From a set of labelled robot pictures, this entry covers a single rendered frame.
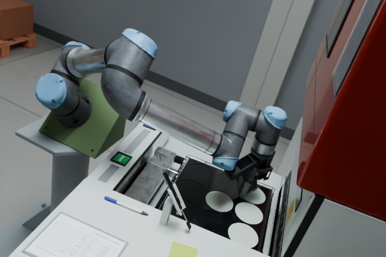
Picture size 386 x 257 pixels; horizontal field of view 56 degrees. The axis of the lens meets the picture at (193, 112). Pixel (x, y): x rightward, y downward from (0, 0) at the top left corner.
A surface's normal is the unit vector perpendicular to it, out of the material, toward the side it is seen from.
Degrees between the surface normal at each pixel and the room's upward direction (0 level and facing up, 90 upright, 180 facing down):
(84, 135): 45
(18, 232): 0
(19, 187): 0
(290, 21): 90
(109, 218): 0
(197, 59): 90
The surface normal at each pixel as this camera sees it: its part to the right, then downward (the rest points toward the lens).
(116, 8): -0.40, 0.38
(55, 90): -0.18, -0.22
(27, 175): 0.22, -0.84
